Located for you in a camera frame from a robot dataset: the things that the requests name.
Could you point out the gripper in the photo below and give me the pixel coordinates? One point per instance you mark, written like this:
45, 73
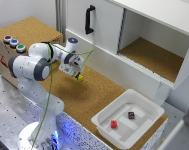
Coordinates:
70, 65

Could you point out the yellow block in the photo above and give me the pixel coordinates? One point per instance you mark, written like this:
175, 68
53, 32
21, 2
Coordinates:
80, 78

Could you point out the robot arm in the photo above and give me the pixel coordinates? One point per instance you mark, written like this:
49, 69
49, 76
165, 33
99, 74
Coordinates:
30, 66

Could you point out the pink block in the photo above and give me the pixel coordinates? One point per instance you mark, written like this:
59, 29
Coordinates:
113, 124

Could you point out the purple block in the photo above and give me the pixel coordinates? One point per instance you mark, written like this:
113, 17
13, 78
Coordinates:
131, 115

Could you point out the white sliding door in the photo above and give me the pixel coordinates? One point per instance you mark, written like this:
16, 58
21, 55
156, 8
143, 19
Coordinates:
100, 25

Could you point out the green button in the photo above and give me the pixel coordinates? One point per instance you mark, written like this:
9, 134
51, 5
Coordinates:
20, 48

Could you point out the wooden drawer box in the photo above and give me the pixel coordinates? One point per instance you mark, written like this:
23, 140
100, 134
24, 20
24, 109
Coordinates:
24, 36

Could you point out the blue button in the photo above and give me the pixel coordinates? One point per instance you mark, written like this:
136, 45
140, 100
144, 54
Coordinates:
14, 42

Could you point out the red button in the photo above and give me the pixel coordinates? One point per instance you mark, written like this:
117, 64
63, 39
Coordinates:
8, 39

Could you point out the white plastic box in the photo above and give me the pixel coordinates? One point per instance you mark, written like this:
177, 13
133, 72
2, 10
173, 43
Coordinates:
127, 116

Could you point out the white cabinet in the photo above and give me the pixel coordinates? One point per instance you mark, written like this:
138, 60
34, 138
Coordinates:
154, 36

